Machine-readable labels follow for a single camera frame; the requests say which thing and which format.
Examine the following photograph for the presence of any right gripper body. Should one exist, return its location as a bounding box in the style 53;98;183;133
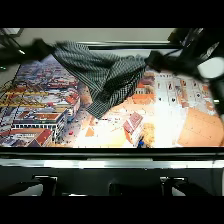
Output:
145;49;170;73

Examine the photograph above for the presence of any checked shirt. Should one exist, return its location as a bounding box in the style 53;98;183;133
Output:
51;40;148;120

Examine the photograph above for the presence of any silver frame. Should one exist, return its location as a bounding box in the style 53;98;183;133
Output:
0;157;224;197

